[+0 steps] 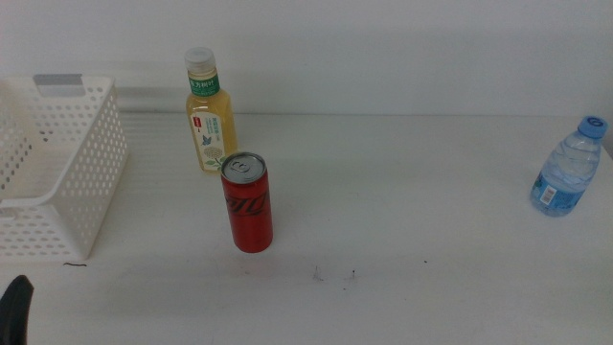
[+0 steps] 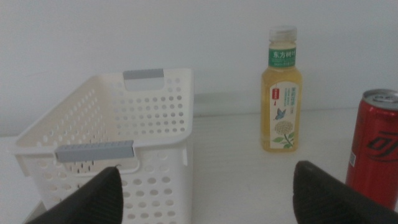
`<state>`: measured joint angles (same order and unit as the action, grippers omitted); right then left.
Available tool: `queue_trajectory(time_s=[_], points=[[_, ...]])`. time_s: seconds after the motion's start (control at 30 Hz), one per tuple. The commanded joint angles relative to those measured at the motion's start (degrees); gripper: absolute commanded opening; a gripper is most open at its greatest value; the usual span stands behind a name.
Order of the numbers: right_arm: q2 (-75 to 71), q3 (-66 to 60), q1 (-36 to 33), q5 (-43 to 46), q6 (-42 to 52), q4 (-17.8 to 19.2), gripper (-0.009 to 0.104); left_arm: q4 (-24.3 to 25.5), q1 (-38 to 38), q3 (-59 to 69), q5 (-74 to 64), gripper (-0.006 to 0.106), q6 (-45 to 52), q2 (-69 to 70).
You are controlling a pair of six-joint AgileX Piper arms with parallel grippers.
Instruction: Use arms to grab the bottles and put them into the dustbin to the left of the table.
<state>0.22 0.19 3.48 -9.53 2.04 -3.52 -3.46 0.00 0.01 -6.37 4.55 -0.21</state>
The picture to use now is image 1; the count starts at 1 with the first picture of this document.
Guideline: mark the red cola can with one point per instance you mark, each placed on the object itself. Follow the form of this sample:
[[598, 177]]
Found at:
[[246, 215]]

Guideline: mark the yellow tea bottle white cap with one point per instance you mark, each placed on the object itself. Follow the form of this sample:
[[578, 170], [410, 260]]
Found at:
[[211, 110]]

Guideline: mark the clear water bottle blue cap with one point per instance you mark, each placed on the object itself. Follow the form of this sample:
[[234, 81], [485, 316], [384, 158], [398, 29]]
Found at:
[[565, 177]]

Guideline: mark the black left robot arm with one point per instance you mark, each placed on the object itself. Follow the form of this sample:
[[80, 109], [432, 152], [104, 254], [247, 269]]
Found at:
[[12, 316]]

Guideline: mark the white perforated plastic basket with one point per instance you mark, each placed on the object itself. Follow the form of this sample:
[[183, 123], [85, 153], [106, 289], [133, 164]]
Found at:
[[96, 158]]

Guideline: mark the small black thread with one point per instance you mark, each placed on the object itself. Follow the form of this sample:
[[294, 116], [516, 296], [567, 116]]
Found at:
[[74, 264]]

